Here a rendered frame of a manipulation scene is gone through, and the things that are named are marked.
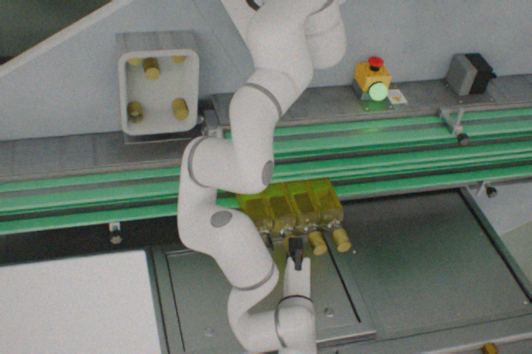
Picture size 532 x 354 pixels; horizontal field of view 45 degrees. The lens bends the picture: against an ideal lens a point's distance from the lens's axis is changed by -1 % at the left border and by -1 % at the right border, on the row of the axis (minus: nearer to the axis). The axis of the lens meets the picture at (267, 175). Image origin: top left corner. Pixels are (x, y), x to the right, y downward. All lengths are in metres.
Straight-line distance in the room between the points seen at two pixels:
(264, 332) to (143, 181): 0.51
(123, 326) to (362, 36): 0.89
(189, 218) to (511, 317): 0.89
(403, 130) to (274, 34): 0.68
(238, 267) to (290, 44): 0.37
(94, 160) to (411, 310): 0.84
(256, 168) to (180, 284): 0.61
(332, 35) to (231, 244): 0.40
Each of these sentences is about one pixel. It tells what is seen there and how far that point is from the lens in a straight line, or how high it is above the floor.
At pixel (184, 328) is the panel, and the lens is 1.47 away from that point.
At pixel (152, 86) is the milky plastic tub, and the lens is 1.55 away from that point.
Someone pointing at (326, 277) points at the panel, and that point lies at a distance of 1.59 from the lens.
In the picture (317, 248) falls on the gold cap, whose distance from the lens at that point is 1.47.
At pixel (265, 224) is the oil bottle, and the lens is 1.48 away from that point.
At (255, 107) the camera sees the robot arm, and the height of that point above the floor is 1.25.
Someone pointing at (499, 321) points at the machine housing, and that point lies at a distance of 1.66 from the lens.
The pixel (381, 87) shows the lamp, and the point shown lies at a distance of 1.64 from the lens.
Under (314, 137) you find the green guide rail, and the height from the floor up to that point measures 0.93.
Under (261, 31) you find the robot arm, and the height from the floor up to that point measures 1.16.
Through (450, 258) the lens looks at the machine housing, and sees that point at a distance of 1.78.
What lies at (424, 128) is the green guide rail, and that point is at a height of 0.93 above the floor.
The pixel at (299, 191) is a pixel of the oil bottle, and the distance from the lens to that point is 1.56.
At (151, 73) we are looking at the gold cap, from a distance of 1.48.
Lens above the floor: 2.03
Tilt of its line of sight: 44 degrees down
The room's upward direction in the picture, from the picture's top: 160 degrees clockwise
